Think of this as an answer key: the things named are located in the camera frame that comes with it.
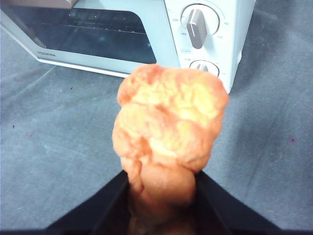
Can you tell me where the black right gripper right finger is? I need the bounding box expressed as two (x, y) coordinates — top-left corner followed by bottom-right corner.
(194, 170), (282, 235)

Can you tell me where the metal wire oven rack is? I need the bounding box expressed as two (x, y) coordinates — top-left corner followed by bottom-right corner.
(41, 21), (148, 35)

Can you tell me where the oven door with brown handle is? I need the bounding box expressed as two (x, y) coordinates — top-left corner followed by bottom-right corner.
(0, 0), (181, 79)

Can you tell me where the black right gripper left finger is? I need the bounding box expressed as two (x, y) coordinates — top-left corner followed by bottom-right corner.
(45, 170), (131, 235)

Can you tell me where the orange bread loaf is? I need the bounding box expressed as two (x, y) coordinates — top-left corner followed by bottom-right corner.
(112, 63), (230, 235)

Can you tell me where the white toaster oven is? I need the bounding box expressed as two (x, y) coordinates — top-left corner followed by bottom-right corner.
(0, 0), (257, 95)

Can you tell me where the brown and white oven knob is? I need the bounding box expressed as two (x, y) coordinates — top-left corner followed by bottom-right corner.
(180, 4), (221, 49)
(189, 59), (220, 77)

